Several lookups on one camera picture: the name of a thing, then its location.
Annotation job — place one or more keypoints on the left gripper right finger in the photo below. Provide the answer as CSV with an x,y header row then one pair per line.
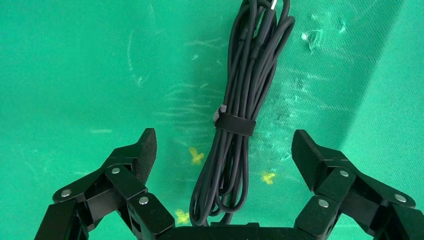
x,y
338,182

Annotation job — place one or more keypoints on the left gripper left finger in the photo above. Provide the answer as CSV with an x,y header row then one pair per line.
x,y
126,185

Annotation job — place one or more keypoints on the green table cloth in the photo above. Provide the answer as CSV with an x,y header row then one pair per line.
x,y
82,66

